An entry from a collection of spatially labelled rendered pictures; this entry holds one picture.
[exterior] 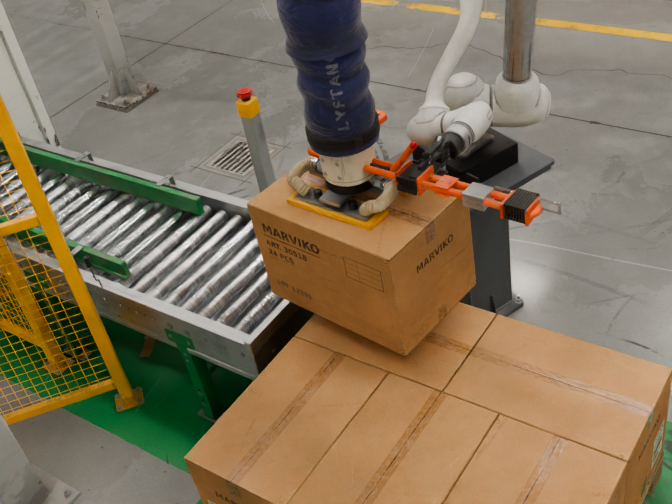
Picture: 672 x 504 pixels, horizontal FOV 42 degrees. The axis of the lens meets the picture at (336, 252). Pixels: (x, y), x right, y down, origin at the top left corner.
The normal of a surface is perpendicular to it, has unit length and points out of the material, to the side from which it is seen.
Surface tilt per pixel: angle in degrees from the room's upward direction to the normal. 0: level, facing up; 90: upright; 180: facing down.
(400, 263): 90
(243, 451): 0
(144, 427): 0
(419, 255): 90
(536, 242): 0
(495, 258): 90
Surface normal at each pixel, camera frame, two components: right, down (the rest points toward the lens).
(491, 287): 0.57, 0.44
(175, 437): -0.16, -0.77
